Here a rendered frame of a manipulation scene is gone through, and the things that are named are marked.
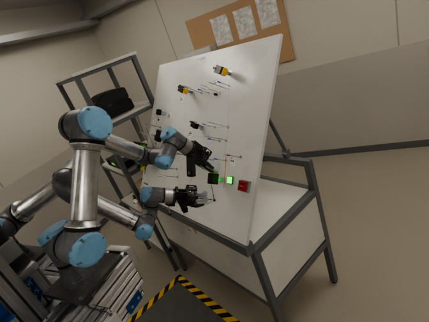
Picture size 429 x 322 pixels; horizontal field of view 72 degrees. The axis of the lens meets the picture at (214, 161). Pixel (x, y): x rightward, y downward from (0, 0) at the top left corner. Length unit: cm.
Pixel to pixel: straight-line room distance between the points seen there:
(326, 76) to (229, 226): 236
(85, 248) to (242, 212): 75
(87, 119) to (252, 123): 79
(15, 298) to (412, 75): 345
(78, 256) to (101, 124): 43
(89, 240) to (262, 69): 107
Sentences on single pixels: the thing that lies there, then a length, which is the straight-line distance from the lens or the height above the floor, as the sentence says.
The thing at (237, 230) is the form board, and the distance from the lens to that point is 150.
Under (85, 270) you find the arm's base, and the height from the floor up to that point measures 120.
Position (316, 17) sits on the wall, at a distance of 342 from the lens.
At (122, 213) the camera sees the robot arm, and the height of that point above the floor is 125.
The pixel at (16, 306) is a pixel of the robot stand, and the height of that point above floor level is 119.
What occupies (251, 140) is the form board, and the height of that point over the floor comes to 128.
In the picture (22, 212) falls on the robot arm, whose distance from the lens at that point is 167.
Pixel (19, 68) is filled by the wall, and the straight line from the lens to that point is 394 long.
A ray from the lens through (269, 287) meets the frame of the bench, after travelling 173.
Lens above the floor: 183
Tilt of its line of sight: 24 degrees down
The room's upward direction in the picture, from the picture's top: 20 degrees counter-clockwise
